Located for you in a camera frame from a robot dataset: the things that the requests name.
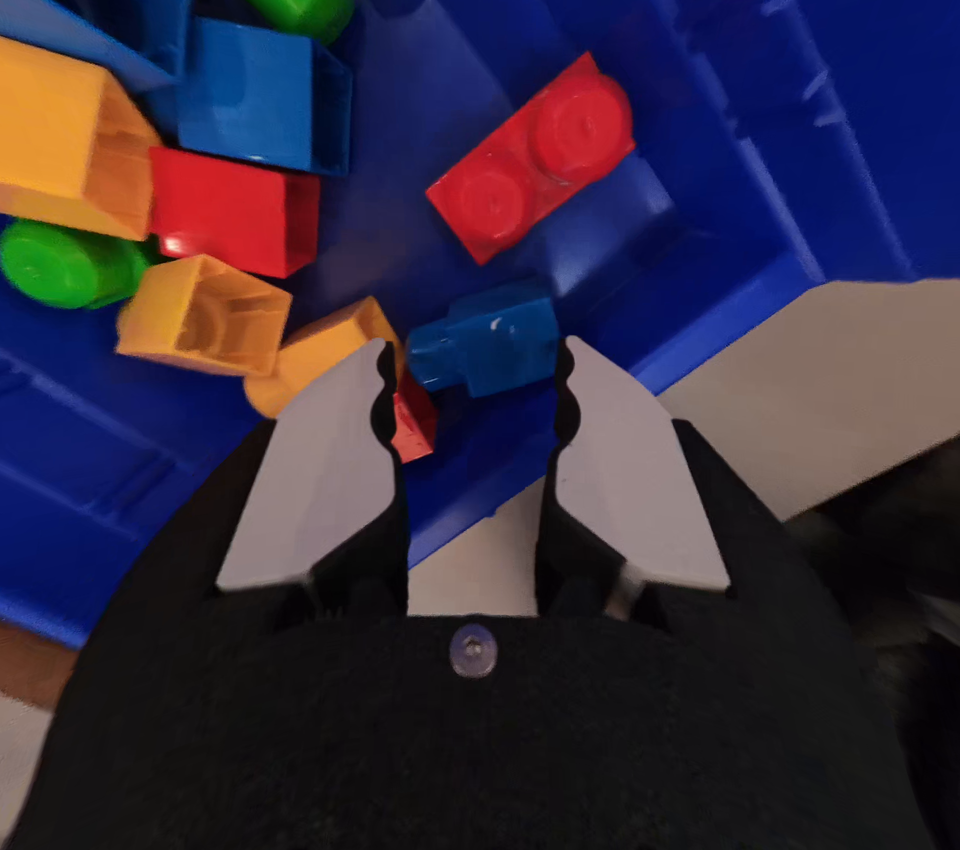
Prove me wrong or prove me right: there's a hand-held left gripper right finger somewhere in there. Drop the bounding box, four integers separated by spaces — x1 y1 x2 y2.
534 336 732 596

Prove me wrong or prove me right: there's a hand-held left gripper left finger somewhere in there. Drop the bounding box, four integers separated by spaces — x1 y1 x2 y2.
216 337 411 596

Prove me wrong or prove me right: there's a blue one-stud block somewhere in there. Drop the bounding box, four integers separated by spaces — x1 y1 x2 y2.
407 279 562 399

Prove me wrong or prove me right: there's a red two-stud block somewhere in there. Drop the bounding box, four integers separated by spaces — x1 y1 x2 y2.
424 50 637 266

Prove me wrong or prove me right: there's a blue plastic bin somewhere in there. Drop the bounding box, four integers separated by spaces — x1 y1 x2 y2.
0 0 960 649

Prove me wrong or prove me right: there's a grey desk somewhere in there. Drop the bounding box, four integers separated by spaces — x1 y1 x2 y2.
405 276 960 619

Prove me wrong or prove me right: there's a small red block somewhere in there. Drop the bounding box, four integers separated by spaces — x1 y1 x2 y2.
390 370 440 465

